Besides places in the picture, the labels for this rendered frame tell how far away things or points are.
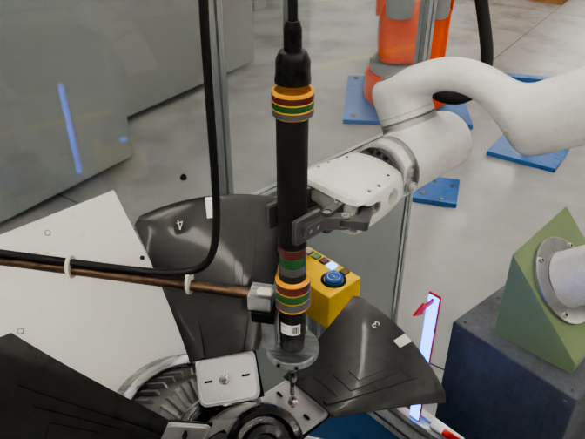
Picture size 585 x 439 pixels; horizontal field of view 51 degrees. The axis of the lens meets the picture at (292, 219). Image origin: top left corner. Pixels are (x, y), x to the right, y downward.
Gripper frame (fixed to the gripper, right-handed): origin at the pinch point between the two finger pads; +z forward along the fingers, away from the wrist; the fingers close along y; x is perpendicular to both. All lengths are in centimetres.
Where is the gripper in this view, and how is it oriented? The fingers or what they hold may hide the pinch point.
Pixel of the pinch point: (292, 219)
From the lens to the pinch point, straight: 69.8
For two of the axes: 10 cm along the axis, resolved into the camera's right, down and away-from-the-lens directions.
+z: -7.2, 3.8, -5.8
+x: 0.0, -8.4, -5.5
